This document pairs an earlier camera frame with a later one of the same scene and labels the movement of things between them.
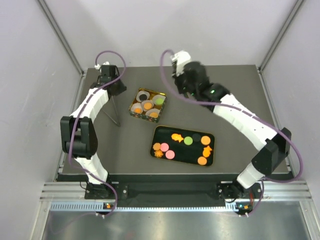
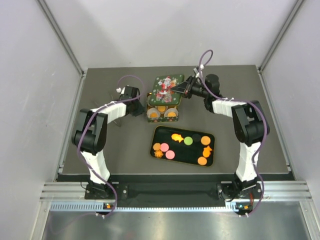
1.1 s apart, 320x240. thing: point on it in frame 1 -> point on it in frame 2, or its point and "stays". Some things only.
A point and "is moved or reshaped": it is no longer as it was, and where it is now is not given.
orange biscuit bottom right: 202,160 stays
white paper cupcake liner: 147,105 -> 164,111
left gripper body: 120,88 -> 137,107
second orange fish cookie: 206,151 stays
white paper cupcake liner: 153,112 -> 170,110
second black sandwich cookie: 196,137 stays
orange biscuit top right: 205,140 stays
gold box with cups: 148,104 is moved or reshaped
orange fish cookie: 177,137 stays
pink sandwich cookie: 164,147 stays
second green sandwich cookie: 188,140 stays
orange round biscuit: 147,106 -> 161,108
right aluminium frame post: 297,5 stays
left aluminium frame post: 62,37 stays
